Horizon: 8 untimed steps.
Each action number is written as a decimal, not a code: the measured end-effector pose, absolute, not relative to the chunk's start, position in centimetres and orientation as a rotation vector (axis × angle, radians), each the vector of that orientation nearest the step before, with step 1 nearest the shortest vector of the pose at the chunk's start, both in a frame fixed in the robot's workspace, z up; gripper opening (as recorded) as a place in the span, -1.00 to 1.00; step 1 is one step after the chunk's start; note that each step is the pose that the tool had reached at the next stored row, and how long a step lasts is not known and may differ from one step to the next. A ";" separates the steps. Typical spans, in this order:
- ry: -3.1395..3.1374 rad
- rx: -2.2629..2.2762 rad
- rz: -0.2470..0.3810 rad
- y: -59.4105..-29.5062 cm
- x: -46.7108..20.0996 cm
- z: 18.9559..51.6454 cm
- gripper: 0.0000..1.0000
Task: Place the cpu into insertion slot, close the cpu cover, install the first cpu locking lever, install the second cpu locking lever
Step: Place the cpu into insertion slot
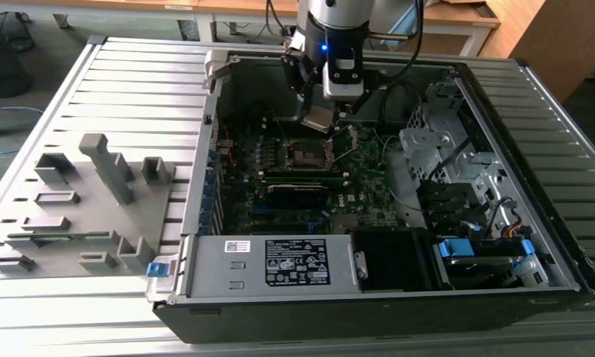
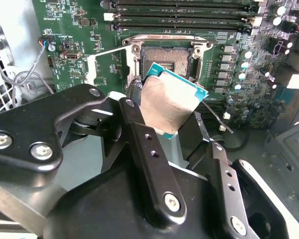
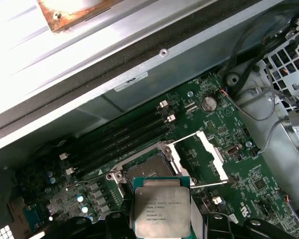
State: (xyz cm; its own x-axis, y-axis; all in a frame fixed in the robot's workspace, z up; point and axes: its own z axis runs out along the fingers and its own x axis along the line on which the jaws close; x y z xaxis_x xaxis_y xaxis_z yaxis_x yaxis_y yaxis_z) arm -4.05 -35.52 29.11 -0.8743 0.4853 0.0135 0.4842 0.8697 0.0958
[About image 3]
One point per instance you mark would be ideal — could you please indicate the green motherboard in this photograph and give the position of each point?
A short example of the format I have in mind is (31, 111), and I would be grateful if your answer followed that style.
(239, 174)

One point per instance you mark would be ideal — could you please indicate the silver coin cell battery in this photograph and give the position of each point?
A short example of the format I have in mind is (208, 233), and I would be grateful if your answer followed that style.
(209, 103)

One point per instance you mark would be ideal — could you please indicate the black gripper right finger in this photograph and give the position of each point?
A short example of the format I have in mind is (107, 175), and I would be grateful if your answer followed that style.
(218, 227)

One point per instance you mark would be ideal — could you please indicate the metal CPU locking lever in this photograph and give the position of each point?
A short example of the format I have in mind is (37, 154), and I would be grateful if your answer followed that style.
(79, 183)

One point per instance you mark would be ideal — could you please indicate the metal socket cover frame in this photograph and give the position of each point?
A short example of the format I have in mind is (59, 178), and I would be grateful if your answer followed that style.
(218, 164)

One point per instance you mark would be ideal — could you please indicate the CPU socket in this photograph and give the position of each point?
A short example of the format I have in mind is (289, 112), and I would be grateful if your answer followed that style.
(149, 164)

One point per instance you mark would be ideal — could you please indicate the silver metal drive cage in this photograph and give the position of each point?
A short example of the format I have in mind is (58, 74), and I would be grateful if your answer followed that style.
(261, 69)

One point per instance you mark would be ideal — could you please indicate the silver CPU green edge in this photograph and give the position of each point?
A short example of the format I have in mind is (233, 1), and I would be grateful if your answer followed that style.
(162, 209)

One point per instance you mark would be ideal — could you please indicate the black RAM slot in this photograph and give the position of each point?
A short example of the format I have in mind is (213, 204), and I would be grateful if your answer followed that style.
(114, 155)
(114, 137)
(114, 146)
(114, 128)

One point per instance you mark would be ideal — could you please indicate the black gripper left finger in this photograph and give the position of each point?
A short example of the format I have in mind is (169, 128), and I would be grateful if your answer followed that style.
(117, 226)

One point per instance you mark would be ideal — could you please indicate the black open PC case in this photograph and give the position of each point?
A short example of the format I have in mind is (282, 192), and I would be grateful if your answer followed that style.
(139, 67)

